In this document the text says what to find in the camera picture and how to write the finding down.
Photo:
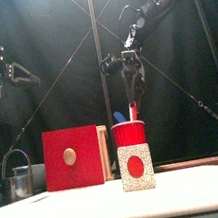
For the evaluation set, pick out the red toy knife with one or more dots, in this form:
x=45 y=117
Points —
x=133 y=111

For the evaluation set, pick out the dark green toy sushi roll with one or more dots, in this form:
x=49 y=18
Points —
x=138 y=181

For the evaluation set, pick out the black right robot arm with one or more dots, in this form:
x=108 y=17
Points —
x=163 y=3

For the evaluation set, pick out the blue toy knife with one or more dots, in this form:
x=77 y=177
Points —
x=119 y=117

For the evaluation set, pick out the pink square plate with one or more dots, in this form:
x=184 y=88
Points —
x=198 y=163

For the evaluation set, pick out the white cutting board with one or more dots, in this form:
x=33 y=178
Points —
x=81 y=210

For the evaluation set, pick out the red plastic cup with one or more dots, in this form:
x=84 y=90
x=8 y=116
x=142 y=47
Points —
x=129 y=134

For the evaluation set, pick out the light wooden box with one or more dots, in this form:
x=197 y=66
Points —
x=105 y=155

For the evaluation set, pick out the red-fronted wooden drawer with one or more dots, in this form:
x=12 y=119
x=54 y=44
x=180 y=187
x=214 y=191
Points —
x=82 y=146

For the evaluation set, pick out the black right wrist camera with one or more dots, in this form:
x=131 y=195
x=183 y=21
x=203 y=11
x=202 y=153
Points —
x=111 y=66

